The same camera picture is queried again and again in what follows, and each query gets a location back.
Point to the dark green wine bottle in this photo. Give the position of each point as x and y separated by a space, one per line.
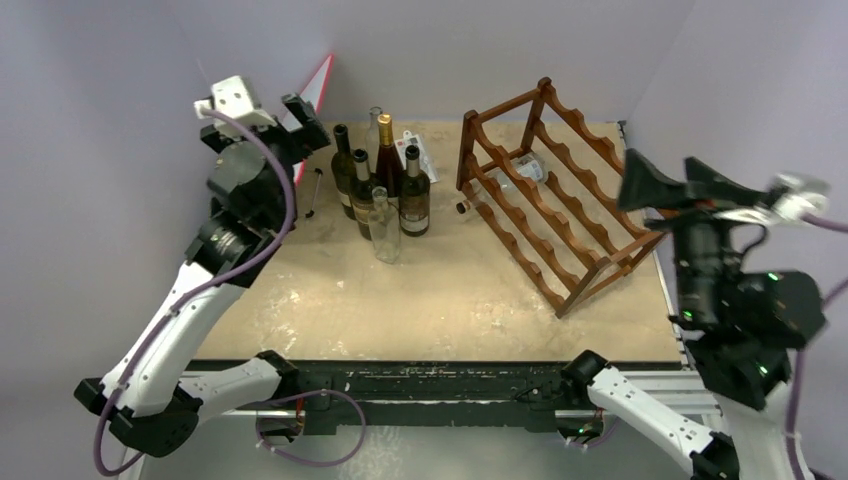
342 166

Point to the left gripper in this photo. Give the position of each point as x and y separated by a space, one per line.
301 143

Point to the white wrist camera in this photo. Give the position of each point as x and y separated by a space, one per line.
789 199
236 98

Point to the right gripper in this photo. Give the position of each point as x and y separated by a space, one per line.
693 196

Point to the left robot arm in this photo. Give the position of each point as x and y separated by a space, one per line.
144 402

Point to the gold capped red wine bottle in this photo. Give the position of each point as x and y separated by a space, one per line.
389 168

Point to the clear bottle in rack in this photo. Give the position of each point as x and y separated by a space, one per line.
530 166

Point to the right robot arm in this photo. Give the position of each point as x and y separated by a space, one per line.
746 324

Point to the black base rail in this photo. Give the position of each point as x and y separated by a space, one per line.
529 395

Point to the white printed card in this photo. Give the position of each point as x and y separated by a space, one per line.
409 138

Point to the wooden wine rack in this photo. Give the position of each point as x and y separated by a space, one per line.
567 255

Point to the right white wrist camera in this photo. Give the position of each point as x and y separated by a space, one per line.
789 199

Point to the red framed whiteboard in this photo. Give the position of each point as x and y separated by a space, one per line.
312 92

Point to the silver capped bottle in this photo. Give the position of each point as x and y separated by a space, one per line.
361 186
414 198

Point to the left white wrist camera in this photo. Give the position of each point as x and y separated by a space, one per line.
236 98

